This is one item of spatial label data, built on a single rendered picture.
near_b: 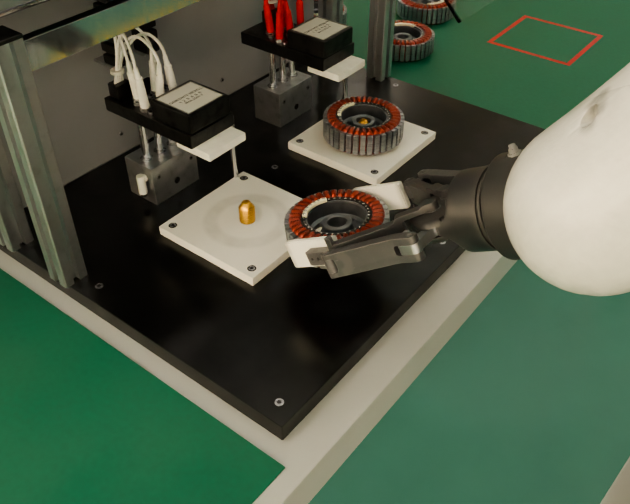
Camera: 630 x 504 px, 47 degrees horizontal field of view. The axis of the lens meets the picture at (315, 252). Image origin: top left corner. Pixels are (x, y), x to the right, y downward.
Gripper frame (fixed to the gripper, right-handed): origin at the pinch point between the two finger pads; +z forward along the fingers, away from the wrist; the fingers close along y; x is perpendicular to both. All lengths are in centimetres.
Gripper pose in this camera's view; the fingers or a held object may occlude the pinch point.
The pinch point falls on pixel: (338, 224)
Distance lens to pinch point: 76.8
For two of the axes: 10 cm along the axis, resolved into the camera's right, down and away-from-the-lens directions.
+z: -6.8, 0.5, 7.3
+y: 6.1, -5.1, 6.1
